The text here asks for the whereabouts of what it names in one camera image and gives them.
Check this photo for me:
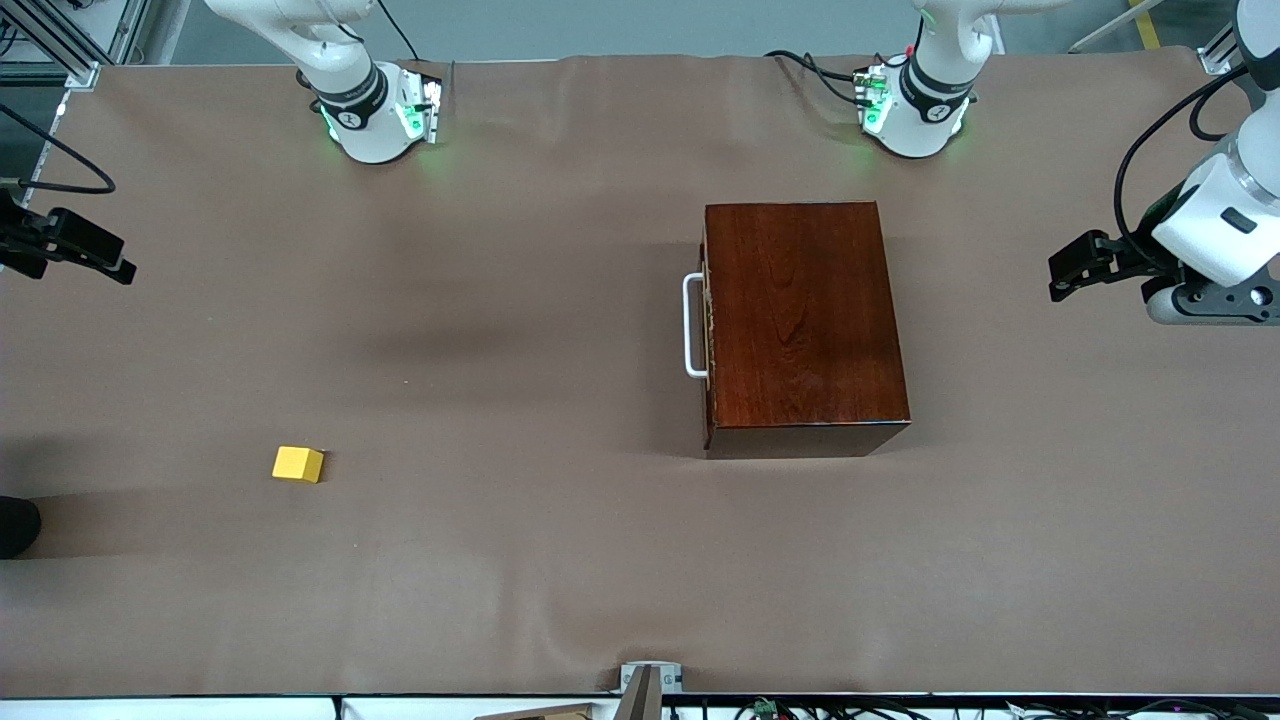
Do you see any yellow block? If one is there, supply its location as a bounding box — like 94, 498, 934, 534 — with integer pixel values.
272, 446, 326, 485

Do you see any light wood drawer white handle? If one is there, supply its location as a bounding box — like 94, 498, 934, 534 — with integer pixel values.
682, 235, 715, 443

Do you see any black shoe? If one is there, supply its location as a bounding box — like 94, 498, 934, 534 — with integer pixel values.
0, 496, 43, 561

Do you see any green-lit connector box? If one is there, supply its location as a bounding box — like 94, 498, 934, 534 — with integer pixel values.
396, 64, 444, 147
852, 65, 893, 136

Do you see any dark brown wooden cabinet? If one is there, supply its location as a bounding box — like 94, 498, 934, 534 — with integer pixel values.
700, 201, 912, 461

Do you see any brown table mat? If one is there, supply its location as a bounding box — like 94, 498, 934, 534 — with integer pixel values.
0, 50, 1280, 699

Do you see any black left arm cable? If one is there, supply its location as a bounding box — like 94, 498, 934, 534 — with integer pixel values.
1113, 62, 1256, 273

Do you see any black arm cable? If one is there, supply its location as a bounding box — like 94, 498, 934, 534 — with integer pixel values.
0, 103, 118, 196
1113, 62, 1256, 273

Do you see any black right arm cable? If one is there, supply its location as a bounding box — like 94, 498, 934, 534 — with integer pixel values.
0, 103, 118, 196

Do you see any black base cable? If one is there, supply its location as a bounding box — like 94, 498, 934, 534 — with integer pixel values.
374, 0, 417, 63
764, 49, 883, 109

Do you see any small metal bracket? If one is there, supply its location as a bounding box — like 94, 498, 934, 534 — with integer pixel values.
619, 661, 683, 696

